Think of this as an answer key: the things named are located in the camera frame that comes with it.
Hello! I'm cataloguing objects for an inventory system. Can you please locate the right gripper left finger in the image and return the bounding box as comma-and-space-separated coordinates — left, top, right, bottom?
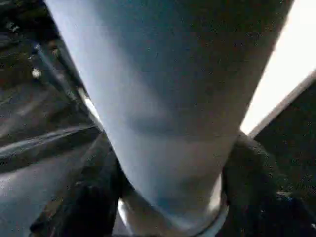
29, 138, 129, 237

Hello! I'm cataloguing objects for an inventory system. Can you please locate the black table mat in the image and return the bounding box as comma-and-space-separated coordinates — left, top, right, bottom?
0, 0, 316, 237

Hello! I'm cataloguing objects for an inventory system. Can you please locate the white plastic table leg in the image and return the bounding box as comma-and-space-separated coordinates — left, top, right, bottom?
44, 0, 297, 232

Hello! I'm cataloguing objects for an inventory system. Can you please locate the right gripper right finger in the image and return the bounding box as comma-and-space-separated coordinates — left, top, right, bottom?
221, 131, 316, 237

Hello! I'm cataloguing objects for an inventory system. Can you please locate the white plastic table top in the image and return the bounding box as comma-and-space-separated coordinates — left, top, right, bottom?
117, 0, 316, 237

